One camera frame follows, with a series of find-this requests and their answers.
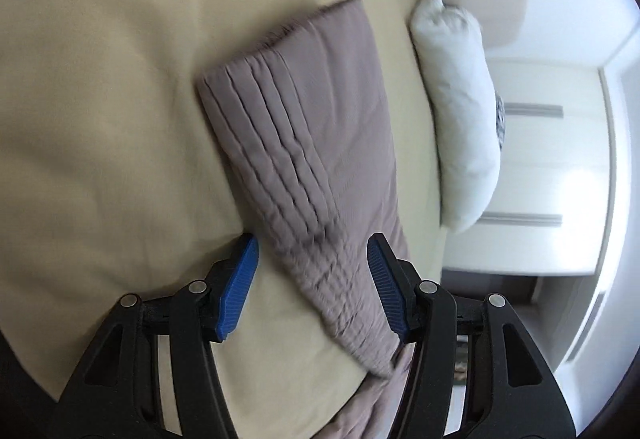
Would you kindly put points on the white wardrobe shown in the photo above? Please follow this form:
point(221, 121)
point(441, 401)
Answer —
point(545, 159)

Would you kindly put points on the black and white patterned pillow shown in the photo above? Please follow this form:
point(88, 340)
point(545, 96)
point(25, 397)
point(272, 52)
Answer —
point(501, 121)

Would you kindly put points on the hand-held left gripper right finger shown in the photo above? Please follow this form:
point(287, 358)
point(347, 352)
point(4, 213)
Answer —
point(387, 289)

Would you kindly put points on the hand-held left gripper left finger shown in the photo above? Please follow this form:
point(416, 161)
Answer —
point(235, 289)

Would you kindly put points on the long white pillow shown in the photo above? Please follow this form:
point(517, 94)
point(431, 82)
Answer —
point(462, 119)

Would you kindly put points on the mauve quilted jacket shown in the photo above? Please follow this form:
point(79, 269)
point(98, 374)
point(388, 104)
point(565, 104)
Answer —
point(320, 129)

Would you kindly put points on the bed with beige sheet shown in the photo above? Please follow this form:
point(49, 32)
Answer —
point(100, 119)

